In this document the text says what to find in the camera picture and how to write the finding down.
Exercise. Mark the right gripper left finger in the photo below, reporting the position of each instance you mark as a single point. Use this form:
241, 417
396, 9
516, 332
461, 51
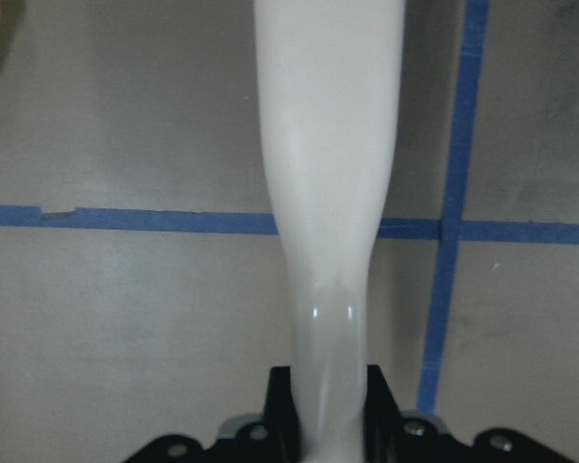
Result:
272, 436

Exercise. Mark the beige hand brush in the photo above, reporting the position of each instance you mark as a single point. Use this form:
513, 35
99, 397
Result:
329, 89

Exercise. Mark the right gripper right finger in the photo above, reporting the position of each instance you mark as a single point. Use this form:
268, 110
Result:
392, 436

